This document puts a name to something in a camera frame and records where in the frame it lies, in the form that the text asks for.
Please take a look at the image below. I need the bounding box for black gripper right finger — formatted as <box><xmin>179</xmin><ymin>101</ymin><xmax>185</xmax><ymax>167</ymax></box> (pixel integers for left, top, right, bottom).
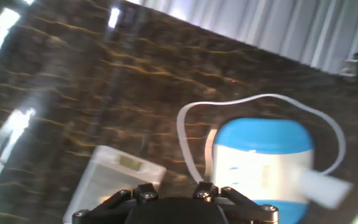
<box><xmin>193</xmin><ymin>182</ymin><xmax>280</xmax><ymax>224</ymax></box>

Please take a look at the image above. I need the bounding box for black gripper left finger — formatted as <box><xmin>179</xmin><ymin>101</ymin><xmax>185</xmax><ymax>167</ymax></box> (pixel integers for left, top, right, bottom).
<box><xmin>71</xmin><ymin>183</ymin><xmax>160</xmax><ymax>224</ymax></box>

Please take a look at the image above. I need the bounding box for blue and white desk lamp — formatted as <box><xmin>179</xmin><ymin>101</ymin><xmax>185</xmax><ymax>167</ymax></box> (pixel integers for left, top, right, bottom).
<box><xmin>211</xmin><ymin>117</ymin><xmax>354</xmax><ymax>224</ymax></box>

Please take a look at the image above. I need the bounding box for silver kitchen scale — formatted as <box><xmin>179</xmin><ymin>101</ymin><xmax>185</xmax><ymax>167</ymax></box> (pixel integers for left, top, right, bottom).
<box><xmin>62</xmin><ymin>144</ymin><xmax>167</xmax><ymax>224</ymax></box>

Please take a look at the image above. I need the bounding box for black marble pattern mat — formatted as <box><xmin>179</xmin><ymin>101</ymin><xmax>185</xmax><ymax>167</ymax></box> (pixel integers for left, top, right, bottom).
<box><xmin>0</xmin><ymin>0</ymin><xmax>358</xmax><ymax>224</ymax></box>

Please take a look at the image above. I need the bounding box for white lamp power cable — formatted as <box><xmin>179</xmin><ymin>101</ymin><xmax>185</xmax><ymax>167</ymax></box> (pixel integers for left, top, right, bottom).
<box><xmin>176</xmin><ymin>93</ymin><xmax>347</xmax><ymax>184</ymax></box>

